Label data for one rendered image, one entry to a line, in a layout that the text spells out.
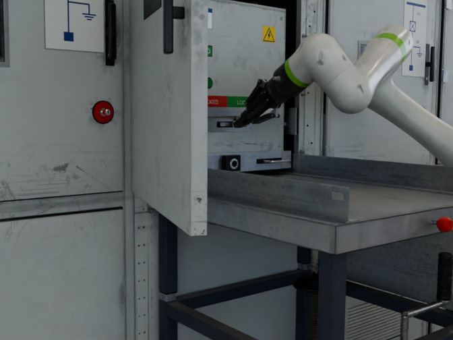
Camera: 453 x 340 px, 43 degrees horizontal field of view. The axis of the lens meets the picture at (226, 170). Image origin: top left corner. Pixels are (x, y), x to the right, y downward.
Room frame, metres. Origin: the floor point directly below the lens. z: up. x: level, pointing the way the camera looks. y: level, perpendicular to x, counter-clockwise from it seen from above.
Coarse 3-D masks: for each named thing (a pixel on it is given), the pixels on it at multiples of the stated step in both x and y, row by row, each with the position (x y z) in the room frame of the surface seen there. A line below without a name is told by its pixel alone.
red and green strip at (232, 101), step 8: (208, 96) 1.76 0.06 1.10; (216, 96) 1.78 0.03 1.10; (224, 96) 1.80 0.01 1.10; (232, 96) 1.82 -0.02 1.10; (240, 96) 1.84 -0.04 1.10; (248, 96) 1.86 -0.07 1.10; (208, 104) 1.76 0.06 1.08; (216, 104) 1.78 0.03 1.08; (224, 104) 1.80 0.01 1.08; (232, 104) 1.82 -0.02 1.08; (240, 104) 1.84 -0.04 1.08
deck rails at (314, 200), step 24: (312, 168) 1.89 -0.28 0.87; (336, 168) 1.81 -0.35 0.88; (360, 168) 1.73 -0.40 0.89; (384, 168) 1.67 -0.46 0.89; (408, 168) 1.60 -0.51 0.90; (432, 168) 1.54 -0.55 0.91; (216, 192) 1.38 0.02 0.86; (240, 192) 1.31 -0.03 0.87; (264, 192) 1.25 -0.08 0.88; (288, 192) 1.19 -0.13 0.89; (312, 192) 1.14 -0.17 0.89; (432, 192) 1.51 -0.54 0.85; (312, 216) 1.13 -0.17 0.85; (336, 216) 1.08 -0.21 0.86
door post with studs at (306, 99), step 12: (300, 0) 1.98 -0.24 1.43; (312, 0) 1.97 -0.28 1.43; (300, 12) 1.98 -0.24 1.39; (312, 12) 1.97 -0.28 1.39; (300, 24) 1.98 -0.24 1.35; (312, 24) 1.97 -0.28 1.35; (300, 36) 1.98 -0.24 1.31; (312, 84) 1.98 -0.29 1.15; (300, 96) 1.95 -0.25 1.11; (312, 96) 1.98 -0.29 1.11; (300, 108) 1.95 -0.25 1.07; (312, 108) 1.98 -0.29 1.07; (300, 120) 1.95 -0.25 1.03; (312, 120) 1.98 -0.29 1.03; (300, 132) 1.95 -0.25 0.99; (312, 132) 1.98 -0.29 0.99; (300, 144) 1.95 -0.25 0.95; (312, 144) 1.98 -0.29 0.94
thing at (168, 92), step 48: (144, 0) 1.34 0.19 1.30; (192, 0) 0.97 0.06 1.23; (144, 48) 1.35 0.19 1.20; (192, 48) 0.97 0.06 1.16; (144, 96) 1.35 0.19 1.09; (192, 96) 0.97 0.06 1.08; (144, 144) 1.36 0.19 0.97; (192, 144) 0.97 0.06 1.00; (144, 192) 1.36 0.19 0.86; (192, 192) 0.97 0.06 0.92
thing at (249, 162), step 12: (216, 156) 1.76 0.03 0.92; (252, 156) 1.85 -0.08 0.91; (264, 156) 1.89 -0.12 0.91; (276, 156) 1.92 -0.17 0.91; (288, 156) 1.95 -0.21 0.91; (216, 168) 1.76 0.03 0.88; (252, 168) 1.85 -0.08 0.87; (264, 168) 1.89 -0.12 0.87; (276, 168) 1.92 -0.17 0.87; (288, 168) 1.95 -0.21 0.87
